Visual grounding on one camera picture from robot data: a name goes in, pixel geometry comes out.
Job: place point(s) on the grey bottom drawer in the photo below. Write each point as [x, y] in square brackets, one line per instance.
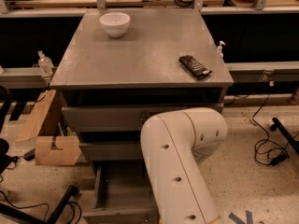
[122, 195]

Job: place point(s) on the grey drawer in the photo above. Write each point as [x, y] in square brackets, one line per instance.
[111, 151]
[123, 118]
[122, 195]

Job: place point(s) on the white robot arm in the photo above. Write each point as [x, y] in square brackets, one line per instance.
[172, 144]

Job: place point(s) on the grey top drawer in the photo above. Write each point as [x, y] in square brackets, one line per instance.
[123, 118]

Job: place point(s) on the grey drawer cabinet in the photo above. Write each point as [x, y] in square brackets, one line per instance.
[141, 67]

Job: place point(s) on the grey middle drawer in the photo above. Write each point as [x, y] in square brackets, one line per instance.
[111, 151]

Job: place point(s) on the dark snack bar wrapper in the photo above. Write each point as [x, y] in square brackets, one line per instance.
[196, 68]

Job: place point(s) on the small white pump bottle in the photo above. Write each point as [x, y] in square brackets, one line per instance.
[220, 48]

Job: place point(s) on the white ceramic bowl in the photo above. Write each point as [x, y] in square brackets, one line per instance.
[115, 24]

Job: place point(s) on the brown cardboard box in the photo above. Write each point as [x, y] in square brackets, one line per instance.
[42, 126]

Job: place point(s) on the clear pump bottle left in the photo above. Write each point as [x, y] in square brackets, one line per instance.
[45, 63]

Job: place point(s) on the black stand leg right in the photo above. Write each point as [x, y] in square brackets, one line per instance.
[286, 134]

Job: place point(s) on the black stand leg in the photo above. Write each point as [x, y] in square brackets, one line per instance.
[286, 134]
[12, 212]

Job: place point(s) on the black stand leg left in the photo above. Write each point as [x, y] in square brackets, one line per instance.
[12, 212]

